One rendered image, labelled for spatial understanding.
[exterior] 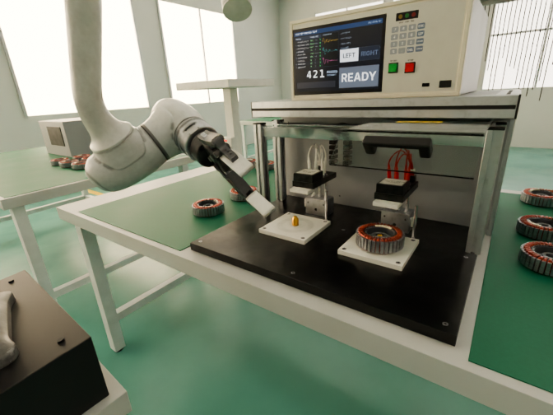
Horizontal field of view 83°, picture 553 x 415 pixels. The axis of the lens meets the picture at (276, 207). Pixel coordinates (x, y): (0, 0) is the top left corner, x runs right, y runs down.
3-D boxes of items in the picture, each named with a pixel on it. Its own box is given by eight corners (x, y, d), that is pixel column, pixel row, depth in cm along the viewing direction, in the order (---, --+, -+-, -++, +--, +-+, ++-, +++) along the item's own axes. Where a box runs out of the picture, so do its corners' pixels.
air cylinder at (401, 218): (407, 234, 84) (410, 214, 82) (379, 228, 88) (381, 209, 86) (412, 227, 88) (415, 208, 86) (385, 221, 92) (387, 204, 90)
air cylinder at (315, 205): (326, 217, 98) (326, 200, 96) (305, 212, 102) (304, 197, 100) (333, 212, 101) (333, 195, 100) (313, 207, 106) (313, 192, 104)
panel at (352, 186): (488, 230, 84) (511, 113, 74) (284, 194, 121) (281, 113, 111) (488, 228, 85) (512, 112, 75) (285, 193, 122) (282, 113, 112)
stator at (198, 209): (196, 220, 106) (195, 210, 104) (190, 210, 115) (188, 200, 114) (228, 213, 110) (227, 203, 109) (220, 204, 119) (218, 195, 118)
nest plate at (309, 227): (304, 244, 81) (304, 240, 80) (258, 232, 89) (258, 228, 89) (331, 224, 92) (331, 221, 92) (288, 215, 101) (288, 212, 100)
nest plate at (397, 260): (401, 271, 67) (401, 266, 67) (336, 254, 76) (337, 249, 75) (419, 244, 79) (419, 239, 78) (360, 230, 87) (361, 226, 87)
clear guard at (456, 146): (473, 179, 47) (480, 139, 45) (328, 165, 61) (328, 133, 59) (490, 145, 72) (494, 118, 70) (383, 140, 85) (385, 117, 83)
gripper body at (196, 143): (200, 167, 75) (220, 187, 69) (181, 142, 68) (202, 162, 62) (224, 147, 76) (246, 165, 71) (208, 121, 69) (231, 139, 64)
